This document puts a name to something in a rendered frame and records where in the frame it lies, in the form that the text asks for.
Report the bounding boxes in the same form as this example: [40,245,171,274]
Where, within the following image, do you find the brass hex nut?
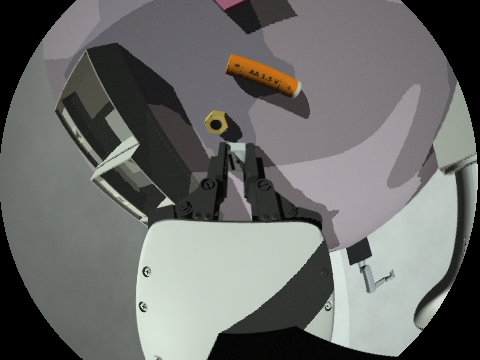
[204,110,229,135]

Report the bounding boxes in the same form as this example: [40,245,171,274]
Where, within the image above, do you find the orange aa battery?
[225,54,301,99]

